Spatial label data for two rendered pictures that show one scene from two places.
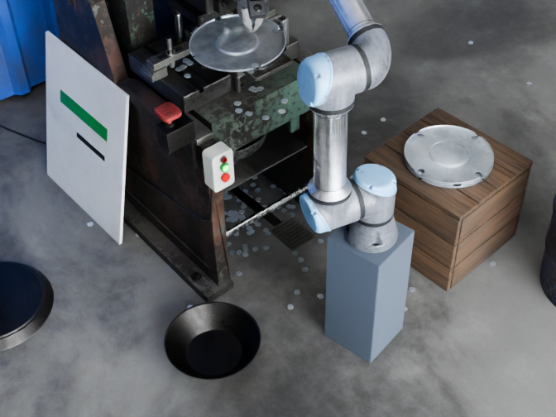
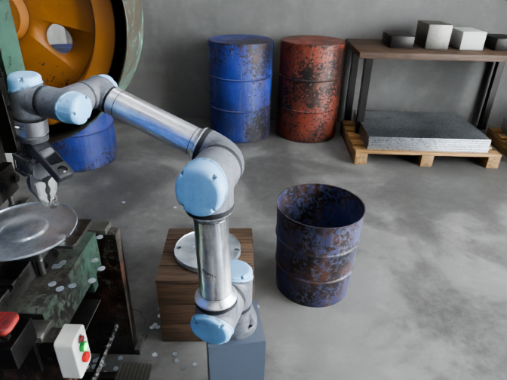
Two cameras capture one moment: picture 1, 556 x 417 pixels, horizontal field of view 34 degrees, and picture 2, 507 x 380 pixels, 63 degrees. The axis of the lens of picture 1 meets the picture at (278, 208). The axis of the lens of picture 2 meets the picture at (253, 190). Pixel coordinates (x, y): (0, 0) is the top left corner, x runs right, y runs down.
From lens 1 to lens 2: 1.46 m
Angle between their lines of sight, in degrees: 43
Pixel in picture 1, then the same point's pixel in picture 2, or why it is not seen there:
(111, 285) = not seen: outside the picture
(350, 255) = (235, 348)
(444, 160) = not seen: hidden behind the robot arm
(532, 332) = (316, 329)
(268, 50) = (62, 221)
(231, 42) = (18, 231)
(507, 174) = (248, 242)
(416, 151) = (187, 257)
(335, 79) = (226, 174)
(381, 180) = (242, 268)
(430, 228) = not seen: hidden behind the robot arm
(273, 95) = (78, 262)
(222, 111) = (42, 298)
